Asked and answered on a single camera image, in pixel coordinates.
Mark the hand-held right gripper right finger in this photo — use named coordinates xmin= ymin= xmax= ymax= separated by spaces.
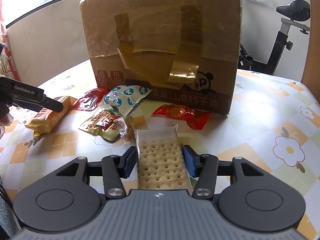
xmin=182 ymin=144 xmax=265 ymax=199

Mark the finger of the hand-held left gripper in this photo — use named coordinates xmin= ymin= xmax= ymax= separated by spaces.
xmin=0 ymin=77 xmax=64 ymax=113

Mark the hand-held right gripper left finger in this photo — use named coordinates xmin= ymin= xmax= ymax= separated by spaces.
xmin=54 ymin=145 xmax=137 ymax=199

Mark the clear cracker packet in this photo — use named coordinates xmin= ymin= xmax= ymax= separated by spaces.
xmin=134 ymin=124 xmax=193 ymax=193

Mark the gold orange snack packet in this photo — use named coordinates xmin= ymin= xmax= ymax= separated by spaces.
xmin=24 ymin=95 xmax=79 ymax=137

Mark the gold red snack packet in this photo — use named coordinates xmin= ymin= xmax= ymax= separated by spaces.
xmin=78 ymin=109 xmax=134 ymax=141

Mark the white blue-dotted snack packet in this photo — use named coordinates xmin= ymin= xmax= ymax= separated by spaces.
xmin=103 ymin=85 xmax=153 ymax=117

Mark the taped cardboard box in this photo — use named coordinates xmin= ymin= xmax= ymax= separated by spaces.
xmin=79 ymin=0 xmax=242 ymax=116

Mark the red patterned bag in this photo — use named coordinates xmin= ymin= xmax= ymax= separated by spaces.
xmin=0 ymin=31 xmax=22 ymax=82

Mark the floral checked tablecloth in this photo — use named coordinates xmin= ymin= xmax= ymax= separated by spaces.
xmin=0 ymin=60 xmax=320 ymax=230

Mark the black exercise bike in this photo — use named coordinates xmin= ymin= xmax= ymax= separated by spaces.
xmin=237 ymin=0 xmax=311 ymax=76

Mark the wooden panel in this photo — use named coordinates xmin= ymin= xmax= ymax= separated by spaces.
xmin=301 ymin=0 xmax=320 ymax=88

